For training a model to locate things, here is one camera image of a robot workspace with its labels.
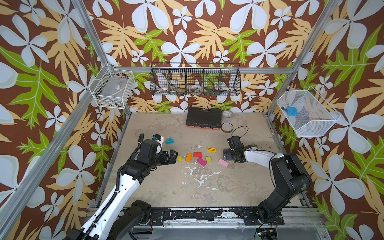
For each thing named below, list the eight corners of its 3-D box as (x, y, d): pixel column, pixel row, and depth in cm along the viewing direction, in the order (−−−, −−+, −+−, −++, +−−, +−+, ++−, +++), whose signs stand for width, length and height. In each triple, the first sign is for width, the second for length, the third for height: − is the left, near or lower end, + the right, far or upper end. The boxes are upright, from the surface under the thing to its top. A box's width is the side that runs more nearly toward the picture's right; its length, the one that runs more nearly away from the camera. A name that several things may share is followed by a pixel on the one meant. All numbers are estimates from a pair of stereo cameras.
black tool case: (186, 130, 111) (185, 125, 107) (186, 110, 124) (186, 105, 120) (222, 130, 111) (223, 126, 107) (219, 110, 124) (220, 106, 120)
